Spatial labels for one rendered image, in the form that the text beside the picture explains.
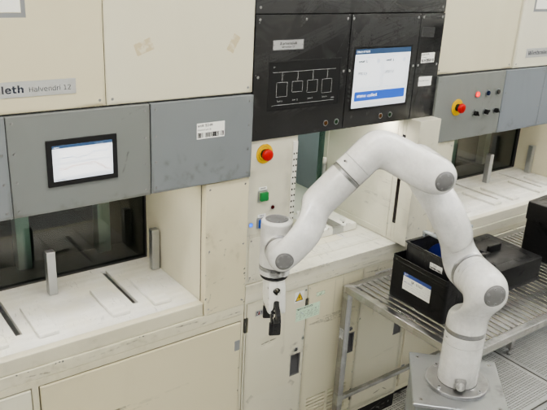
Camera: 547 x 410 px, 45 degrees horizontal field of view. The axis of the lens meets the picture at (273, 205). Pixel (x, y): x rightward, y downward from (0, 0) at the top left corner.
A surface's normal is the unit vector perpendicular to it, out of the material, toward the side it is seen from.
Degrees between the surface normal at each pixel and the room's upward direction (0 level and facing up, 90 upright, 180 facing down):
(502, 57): 90
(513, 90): 90
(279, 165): 90
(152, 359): 90
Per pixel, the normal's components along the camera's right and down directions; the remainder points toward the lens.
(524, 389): 0.05, -0.93
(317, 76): 0.59, 0.31
